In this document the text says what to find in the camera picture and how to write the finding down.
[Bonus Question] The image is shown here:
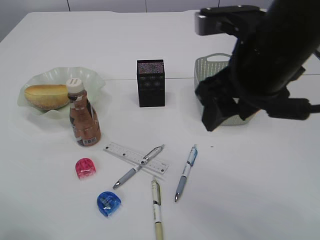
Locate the blue pencil sharpener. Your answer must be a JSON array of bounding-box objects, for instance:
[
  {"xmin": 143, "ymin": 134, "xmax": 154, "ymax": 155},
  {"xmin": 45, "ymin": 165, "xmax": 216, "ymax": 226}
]
[{"xmin": 96, "ymin": 191, "xmax": 122, "ymax": 217}]

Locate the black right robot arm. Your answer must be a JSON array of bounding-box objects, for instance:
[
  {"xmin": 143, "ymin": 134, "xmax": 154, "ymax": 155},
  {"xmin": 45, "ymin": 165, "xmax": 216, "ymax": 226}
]
[{"xmin": 195, "ymin": 0, "xmax": 320, "ymax": 132}]

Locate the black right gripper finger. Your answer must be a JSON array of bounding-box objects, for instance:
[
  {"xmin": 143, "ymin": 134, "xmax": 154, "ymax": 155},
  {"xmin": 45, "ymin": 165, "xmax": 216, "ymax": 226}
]
[{"xmin": 201, "ymin": 96, "xmax": 238, "ymax": 132}]

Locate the blue white grey-grip pen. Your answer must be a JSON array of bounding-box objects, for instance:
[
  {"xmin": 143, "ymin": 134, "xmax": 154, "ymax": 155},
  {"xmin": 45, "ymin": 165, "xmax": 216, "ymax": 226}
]
[{"xmin": 174, "ymin": 144, "xmax": 198, "ymax": 203}]

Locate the beige grip white pen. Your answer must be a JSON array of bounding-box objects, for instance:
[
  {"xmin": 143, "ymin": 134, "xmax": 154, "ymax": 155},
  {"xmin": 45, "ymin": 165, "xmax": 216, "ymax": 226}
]
[{"xmin": 151, "ymin": 177, "xmax": 164, "ymax": 240}]

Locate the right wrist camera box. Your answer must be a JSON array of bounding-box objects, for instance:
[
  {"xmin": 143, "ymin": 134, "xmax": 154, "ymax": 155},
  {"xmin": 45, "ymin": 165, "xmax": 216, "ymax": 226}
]
[{"xmin": 194, "ymin": 5, "xmax": 266, "ymax": 38}]

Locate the pale green plastic basket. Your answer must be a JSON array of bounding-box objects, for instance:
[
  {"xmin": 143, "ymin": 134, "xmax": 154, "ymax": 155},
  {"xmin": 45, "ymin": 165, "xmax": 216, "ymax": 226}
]
[{"xmin": 193, "ymin": 53, "xmax": 256, "ymax": 126}]

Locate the sugared bread bun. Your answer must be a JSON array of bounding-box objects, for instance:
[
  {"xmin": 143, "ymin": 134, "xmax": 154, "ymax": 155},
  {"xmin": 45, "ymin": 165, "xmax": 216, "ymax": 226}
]
[{"xmin": 24, "ymin": 84, "xmax": 70, "ymax": 111}]

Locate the grey grip silver pen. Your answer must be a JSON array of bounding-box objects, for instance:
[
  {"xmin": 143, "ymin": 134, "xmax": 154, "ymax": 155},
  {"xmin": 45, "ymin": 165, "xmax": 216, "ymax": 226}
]
[{"xmin": 112, "ymin": 144, "xmax": 165, "ymax": 190}]

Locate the pale green wavy glass plate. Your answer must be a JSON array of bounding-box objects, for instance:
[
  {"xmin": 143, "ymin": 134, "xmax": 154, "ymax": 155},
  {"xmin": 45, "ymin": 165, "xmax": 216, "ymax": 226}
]
[{"xmin": 17, "ymin": 66, "xmax": 107, "ymax": 120}]

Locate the brown coffee bottle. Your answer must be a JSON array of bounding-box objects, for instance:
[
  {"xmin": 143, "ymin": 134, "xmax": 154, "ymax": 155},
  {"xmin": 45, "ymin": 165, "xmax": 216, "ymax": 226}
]
[{"xmin": 66, "ymin": 78, "xmax": 101, "ymax": 147}]

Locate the black mesh pen holder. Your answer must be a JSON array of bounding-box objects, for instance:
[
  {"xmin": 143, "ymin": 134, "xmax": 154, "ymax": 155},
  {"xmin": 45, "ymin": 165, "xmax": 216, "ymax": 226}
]
[{"xmin": 136, "ymin": 59, "xmax": 165, "ymax": 108}]

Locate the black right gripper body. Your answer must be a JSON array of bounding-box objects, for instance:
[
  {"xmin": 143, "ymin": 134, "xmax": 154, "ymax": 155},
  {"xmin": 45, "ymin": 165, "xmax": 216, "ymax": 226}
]
[{"xmin": 195, "ymin": 10, "xmax": 310, "ymax": 120}]

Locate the pink pencil sharpener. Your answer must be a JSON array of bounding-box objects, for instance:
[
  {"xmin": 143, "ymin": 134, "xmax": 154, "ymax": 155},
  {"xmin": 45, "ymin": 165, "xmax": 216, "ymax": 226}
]
[{"xmin": 75, "ymin": 158, "xmax": 96, "ymax": 179}]

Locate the clear plastic ruler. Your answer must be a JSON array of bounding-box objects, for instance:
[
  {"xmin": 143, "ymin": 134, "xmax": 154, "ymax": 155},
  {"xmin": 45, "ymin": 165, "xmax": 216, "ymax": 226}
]
[{"xmin": 103, "ymin": 142, "xmax": 169, "ymax": 176}]

